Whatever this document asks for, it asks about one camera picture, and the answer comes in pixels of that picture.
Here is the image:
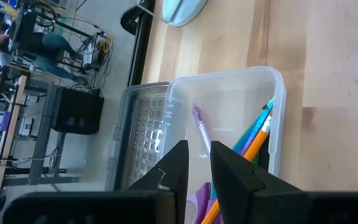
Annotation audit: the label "teal blue pen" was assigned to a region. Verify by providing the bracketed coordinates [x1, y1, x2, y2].
[239, 97, 275, 156]

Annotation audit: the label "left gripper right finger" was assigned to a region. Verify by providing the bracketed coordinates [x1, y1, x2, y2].
[209, 140, 311, 224]

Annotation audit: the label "black frame bracket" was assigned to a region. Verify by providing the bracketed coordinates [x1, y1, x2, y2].
[119, 5, 146, 35]

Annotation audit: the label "clear textured box lid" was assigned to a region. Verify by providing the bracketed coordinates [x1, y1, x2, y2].
[104, 81, 171, 192]

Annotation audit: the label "black box unit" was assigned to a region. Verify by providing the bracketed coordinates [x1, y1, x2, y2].
[50, 86, 105, 136]

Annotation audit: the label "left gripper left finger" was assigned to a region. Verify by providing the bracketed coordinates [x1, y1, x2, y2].
[125, 139, 190, 224]

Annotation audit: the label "yellow cable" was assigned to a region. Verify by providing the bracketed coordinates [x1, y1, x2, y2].
[96, 33, 114, 56]

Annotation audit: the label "purple scissors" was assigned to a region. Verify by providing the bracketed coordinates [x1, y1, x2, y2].
[185, 182, 224, 224]

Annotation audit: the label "clear plastic supply box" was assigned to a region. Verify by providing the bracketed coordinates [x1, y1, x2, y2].
[165, 65, 288, 224]

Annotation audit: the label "light purple pen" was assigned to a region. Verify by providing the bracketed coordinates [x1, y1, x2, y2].
[191, 103, 213, 157]

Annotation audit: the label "wooden top workbench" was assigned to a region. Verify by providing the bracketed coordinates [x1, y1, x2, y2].
[0, 74, 85, 191]

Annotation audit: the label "person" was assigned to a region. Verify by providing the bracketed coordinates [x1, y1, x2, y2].
[0, 21, 87, 85]

